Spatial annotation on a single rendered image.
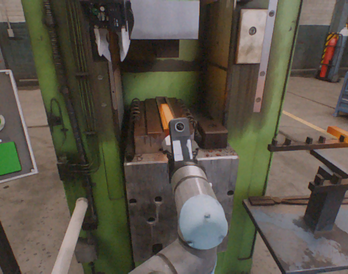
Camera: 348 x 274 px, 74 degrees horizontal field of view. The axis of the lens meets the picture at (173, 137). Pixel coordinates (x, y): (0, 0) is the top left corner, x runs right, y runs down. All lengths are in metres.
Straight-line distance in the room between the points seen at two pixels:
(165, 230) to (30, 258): 1.12
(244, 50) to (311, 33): 7.91
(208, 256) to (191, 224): 0.10
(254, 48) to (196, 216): 0.67
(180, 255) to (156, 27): 0.55
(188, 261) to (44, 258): 1.45
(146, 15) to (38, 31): 0.36
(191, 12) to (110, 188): 0.74
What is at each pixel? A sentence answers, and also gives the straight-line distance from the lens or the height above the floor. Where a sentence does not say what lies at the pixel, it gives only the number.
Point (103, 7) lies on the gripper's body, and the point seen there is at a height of 1.33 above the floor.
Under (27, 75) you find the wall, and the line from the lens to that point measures 7.08.
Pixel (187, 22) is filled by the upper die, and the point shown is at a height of 1.31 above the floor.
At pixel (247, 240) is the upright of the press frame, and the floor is 0.27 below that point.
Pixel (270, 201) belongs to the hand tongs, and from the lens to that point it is 0.96.
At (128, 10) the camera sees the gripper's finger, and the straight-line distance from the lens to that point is 0.51.
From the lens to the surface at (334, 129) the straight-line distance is 0.99.
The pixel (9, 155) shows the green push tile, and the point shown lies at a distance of 0.70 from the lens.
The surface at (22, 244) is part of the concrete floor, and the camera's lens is 1.98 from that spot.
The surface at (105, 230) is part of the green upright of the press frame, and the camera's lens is 1.21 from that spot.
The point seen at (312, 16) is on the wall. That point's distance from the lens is 8.73.
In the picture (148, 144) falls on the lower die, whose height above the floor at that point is 0.95.
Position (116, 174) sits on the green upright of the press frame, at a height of 0.75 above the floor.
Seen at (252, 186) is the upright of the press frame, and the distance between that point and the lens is 1.18.
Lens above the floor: 1.29
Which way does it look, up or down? 25 degrees down
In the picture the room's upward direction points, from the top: straight up
